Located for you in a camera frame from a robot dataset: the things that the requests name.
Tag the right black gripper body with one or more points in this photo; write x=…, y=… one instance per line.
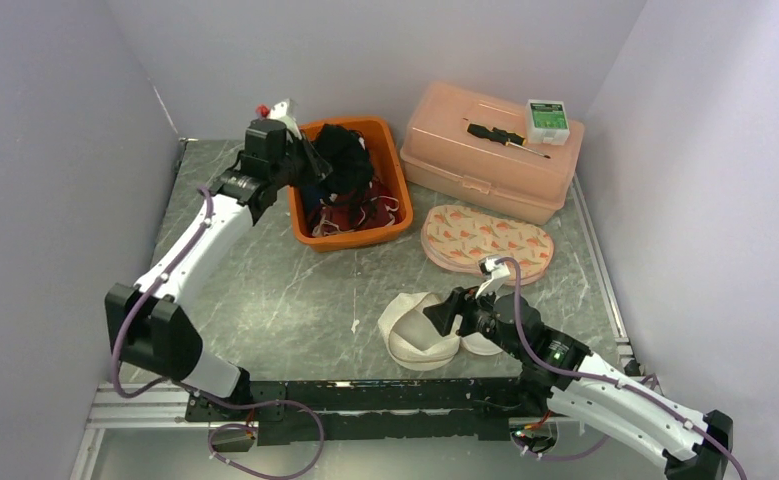
x=477, y=316

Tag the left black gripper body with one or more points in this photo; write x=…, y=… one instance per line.
x=295, y=169

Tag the dark red bra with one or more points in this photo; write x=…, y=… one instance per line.
x=374, y=189

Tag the floral mesh laundry bag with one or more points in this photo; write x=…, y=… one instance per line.
x=457, y=238

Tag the black bra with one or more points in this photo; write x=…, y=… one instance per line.
x=346, y=153

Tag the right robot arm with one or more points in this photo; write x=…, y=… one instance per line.
x=565, y=376

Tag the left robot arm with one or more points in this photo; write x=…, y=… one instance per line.
x=147, y=320

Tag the orange plastic bin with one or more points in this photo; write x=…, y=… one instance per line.
x=384, y=156

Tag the pink plastic storage box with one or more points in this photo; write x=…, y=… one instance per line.
x=439, y=153

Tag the black yellow screwdriver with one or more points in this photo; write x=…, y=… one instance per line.
x=503, y=137

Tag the white green small box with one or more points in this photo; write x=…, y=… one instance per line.
x=546, y=122

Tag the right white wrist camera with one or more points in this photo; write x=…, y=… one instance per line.
x=496, y=273

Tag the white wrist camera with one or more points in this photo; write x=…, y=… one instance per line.
x=496, y=273
x=282, y=111

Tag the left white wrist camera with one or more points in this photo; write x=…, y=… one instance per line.
x=282, y=111

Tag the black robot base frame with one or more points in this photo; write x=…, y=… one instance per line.
x=487, y=409

